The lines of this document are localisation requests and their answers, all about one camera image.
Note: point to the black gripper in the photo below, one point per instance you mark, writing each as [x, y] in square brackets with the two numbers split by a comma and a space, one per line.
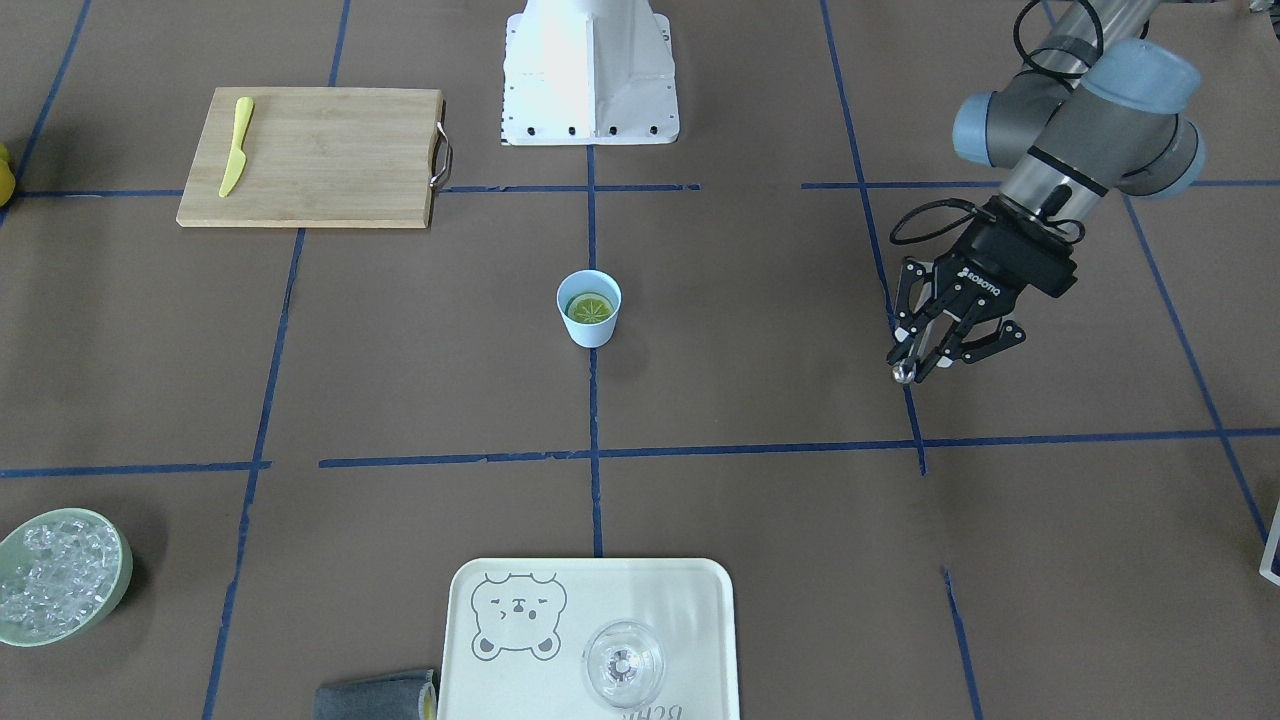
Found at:
[983, 277]

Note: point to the steel muddler with black tip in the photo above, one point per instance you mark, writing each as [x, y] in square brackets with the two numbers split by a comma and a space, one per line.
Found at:
[904, 371]

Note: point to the yellow lemon half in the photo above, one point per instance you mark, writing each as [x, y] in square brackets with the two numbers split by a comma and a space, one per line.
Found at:
[589, 308]

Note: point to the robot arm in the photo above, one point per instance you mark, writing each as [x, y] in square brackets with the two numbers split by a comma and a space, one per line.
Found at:
[1095, 108]

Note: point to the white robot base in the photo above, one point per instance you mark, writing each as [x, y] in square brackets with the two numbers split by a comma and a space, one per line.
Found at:
[589, 73]

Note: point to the light blue cup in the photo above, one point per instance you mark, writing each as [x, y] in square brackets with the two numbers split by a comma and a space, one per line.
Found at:
[589, 336]

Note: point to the clear wine glass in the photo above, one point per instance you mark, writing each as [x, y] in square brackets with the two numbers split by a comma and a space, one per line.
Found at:
[625, 665]

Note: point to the cream bear tray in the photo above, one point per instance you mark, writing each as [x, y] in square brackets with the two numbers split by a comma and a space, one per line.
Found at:
[516, 630]

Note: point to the grey folded cloth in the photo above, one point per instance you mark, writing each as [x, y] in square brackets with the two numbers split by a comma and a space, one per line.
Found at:
[410, 695]

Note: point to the bamboo cutting board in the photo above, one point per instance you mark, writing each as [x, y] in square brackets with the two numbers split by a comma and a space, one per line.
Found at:
[322, 158]

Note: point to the yellow plastic knife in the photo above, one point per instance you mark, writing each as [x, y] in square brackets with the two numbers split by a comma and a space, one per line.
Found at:
[237, 157]

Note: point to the green bowl of ice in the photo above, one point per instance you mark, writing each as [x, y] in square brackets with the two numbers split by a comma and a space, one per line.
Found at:
[63, 572]

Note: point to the white wire cup rack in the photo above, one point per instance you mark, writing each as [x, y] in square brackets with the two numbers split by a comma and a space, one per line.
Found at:
[1269, 563]

